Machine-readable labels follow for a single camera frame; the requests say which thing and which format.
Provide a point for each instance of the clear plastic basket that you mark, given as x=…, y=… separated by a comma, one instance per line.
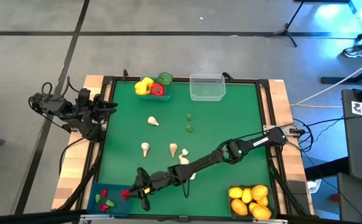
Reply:
x=207, y=90

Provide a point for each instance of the black desk leg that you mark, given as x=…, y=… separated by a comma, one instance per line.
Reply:
x=327, y=80

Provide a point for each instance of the black tripod stand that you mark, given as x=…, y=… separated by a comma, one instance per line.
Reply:
x=286, y=30

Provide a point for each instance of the dark grey cabinet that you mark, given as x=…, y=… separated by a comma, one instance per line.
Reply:
x=361, y=140

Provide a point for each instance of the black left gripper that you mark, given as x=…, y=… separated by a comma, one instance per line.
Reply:
x=89, y=110

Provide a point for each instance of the black table clamp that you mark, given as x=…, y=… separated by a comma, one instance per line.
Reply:
x=124, y=74
x=227, y=75

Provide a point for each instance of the grey storage box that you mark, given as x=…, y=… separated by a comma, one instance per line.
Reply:
x=358, y=199

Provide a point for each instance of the person's shoe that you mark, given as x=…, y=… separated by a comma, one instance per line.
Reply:
x=356, y=51

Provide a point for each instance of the teal translucent plastic basket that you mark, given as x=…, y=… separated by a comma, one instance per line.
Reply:
x=156, y=98

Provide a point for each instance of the silver mounting plate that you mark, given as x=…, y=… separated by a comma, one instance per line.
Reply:
x=266, y=129

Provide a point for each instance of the red bell pepper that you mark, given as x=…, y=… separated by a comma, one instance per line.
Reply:
x=157, y=89

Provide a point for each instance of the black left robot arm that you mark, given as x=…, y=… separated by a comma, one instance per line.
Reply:
x=59, y=109

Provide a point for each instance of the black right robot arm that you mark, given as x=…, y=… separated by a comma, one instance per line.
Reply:
x=199, y=163

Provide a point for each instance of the white garlic bulb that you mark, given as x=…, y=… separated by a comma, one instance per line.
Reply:
x=193, y=176

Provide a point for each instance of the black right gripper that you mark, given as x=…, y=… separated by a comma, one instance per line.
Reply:
x=145, y=183

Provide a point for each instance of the small green pepper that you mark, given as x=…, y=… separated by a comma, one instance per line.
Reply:
x=98, y=198
x=109, y=203
x=189, y=128
x=188, y=116

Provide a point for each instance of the black rig beam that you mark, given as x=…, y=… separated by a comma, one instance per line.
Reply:
x=28, y=217

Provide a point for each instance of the green bell pepper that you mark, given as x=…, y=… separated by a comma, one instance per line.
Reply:
x=165, y=79

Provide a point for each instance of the small red object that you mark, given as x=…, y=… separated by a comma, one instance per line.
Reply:
x=335, y=198

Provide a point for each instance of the small red pepper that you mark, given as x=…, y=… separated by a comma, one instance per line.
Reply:
x=103, y=208
x=125, y=194
x=104, y=193

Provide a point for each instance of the blue plastic basket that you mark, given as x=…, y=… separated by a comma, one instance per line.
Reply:
x=118, y=205

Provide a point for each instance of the green table mat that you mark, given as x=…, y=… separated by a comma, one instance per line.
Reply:
x=230, y=105

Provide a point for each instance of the small garlic bulb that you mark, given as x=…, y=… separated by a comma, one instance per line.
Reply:
x=184, y=152

